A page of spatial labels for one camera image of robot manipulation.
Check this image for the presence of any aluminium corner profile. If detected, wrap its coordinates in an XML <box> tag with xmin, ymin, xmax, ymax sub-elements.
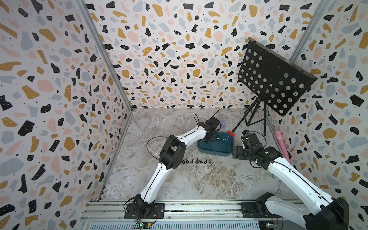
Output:
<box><xmin>289</xmin><ymin>0</ymin><xmax>330</xmax><ymax>63</ymax></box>
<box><xmin>74</xmin><ymin>0</ymin><xmax>132</xmax><ymax>114</ymax></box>

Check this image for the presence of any pink cylindrical bottle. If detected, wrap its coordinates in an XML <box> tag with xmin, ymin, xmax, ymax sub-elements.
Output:
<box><xmin>275</xmin><ymin>130</ymin><xmax>290</xmax><ymax>162</ymax></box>

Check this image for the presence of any aluminium corner profile left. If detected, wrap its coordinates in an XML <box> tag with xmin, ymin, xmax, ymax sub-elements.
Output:
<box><xmin>74</xmin><ymin>0</ymin><xmax>132</xmax><ymax>114</ymax></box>

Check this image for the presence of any black music stand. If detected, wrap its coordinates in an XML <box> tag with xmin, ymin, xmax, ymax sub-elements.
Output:
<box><xmin>238</xmin><ymin>38</ymin><xmax>317</xmax><ymax>126</ymax></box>

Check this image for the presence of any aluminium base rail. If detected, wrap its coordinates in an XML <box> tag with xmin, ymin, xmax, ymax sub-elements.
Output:
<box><xmin>78</xmin><ymin>200</ymin><xmax>303</xmax><ymax>230</ymax></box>

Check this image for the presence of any aluminium corner profile right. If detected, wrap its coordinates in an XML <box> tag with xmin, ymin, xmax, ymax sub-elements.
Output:
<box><xmin>289</xmin><ymin>0</ymin><xmax>330</xmax><ymax>63</ymax></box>

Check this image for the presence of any teal plastic storage box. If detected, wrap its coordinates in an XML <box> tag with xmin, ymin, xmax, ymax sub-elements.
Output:
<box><xmin>197</xmin><ymin>132</ymin><xmax>234</xmax><ymax>157</ymax></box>

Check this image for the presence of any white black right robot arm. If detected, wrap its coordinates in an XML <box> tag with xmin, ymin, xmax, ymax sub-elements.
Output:
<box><xmin>232</xmin><ymin>130</ymin><xmax>349</xmax><ymax>230</ymax></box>

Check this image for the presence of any purple rabbit figurine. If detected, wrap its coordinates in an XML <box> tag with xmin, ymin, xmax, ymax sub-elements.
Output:
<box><xmin>221</xmin><ymin>119</ymin><xmax>226</xmax><ymax>128</ymax></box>

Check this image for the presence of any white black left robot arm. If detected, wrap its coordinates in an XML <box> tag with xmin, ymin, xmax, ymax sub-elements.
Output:
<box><xmin>124</xmin><ymin>117</ymin><xmax>221</xmax><ymax>220</ymax></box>

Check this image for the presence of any red block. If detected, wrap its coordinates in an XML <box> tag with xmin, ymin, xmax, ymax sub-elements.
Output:
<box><xmin>227</xmin><ymin>130</ymin><xmax>235</xmax><ymax>138</ymax></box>

